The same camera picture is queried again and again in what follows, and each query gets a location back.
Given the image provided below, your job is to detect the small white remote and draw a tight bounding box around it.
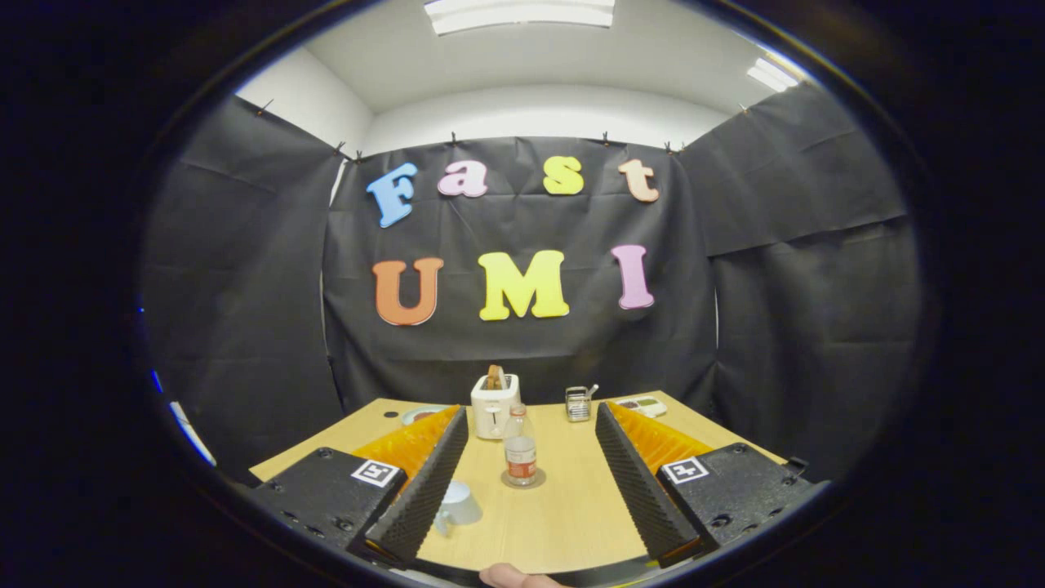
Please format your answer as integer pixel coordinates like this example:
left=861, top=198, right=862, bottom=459
left=614, top=395, right=668, bottom=419

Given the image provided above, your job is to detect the cream toaster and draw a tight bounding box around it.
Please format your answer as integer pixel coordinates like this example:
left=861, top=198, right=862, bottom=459
left=471, top=373, right=522, bottom=440

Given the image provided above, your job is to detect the clear plastic juice bottle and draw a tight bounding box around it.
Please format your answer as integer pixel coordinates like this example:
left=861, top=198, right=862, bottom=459
left=503, top=403, right=539, bottom=488

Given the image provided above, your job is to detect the pale grey cup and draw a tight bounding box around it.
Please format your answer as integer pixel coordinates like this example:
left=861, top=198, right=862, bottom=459
left=433, top=480, right=484, bottom=537

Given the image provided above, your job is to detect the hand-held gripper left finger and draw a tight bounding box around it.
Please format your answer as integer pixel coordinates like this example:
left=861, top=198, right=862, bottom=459
left=245, top=406, right=471, bottom=568

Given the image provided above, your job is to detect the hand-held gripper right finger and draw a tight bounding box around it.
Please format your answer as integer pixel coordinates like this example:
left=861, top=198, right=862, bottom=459
left=594, top=400, right=832, bottom=570

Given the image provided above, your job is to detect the wooden table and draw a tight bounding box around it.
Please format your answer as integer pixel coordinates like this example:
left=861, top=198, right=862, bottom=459
left=249, top=390, right=789, bottom=577

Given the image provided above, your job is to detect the small metal wire rack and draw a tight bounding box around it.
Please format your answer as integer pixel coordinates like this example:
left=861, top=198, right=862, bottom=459
left=565, top=384, right=599, bottom=423

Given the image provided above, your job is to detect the ceiling light panel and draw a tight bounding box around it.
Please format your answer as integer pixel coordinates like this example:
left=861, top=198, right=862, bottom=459
left=745, top=56, right=801, bottom=93
left=423, top=0, right=616, bottom=35

